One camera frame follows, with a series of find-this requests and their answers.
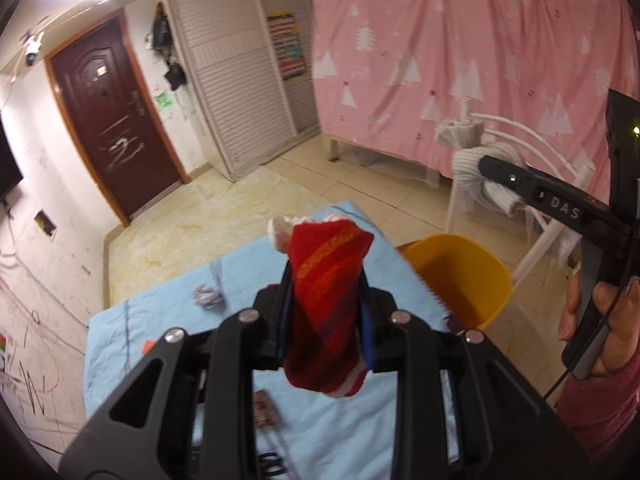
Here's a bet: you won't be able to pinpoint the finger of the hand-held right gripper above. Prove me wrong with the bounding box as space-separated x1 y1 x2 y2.
477 155 633 241

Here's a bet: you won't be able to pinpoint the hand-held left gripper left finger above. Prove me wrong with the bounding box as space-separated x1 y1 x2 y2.
59 260 293 480

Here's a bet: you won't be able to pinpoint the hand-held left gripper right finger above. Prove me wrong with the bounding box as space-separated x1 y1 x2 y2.
357 275 576 480

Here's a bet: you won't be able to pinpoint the red striped sock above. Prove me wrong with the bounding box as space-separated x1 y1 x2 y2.
282 219 375 398

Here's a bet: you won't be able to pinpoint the cream knitted sock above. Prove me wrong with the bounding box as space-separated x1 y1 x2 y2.
452 142 531 218

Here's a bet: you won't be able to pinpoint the yellow plastic bin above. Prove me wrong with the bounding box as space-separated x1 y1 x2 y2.
402 233 515 331

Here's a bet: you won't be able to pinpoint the beige knit hat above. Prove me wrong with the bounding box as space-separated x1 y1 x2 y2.
435 119 483 150

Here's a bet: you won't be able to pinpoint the person's right forearm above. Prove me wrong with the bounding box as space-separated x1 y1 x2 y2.
555 355 640 466

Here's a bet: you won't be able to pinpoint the person's right hand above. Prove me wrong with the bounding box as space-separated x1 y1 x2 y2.
557 275 640 378

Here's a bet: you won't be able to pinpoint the white metal chair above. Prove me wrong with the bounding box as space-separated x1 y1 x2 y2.
440 100 601 286

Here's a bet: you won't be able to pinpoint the small grey sock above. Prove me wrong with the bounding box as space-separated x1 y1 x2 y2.
192 284 223 310

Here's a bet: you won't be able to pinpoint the small brown patterned sock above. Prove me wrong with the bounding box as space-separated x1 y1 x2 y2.
252 390 281 428

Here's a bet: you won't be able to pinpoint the light blue printed blanket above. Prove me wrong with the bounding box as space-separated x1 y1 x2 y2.
84 201 451 480

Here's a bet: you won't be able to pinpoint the pink tree-print sheet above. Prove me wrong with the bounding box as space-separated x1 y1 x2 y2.
310 0 640 196

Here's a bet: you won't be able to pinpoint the white louvred wardrobe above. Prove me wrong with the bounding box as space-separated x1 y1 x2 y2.
160 0 321 181

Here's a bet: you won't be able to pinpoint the dark brown door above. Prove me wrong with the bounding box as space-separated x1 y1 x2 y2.
44 14 191 228

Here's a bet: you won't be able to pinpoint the colourful chart poster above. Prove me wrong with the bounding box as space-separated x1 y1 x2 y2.
266 9 307 82

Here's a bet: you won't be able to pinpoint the hanging black bags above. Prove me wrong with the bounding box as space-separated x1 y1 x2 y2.
147 2 188 92

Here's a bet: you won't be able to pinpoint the open wall socket box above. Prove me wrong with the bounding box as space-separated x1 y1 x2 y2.
34 210 57 237

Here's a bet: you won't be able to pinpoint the black wall television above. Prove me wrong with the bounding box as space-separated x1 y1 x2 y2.
0 120 24 198

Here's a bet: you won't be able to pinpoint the white security camera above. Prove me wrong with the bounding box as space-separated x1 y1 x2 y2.
20 32 45 67

